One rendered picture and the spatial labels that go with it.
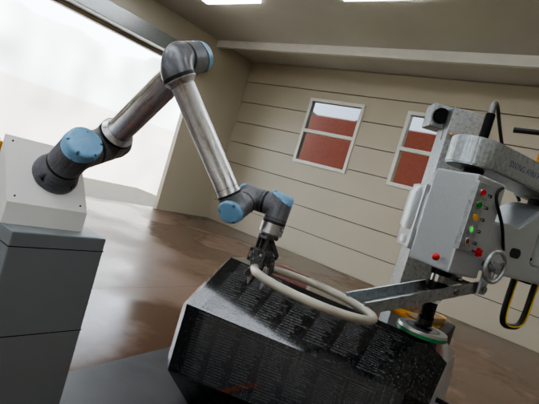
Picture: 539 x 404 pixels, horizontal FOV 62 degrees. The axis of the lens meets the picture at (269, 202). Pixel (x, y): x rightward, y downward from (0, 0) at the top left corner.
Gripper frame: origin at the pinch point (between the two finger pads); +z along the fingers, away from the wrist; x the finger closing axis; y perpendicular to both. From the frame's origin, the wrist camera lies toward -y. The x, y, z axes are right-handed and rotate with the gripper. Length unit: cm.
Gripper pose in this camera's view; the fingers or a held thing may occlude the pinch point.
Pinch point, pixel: (255, 284)
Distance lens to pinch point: 176.0
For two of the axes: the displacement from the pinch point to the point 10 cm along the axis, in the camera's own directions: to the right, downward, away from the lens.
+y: -4.7, -1.6, -8.7
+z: -3.3, 9.5, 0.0
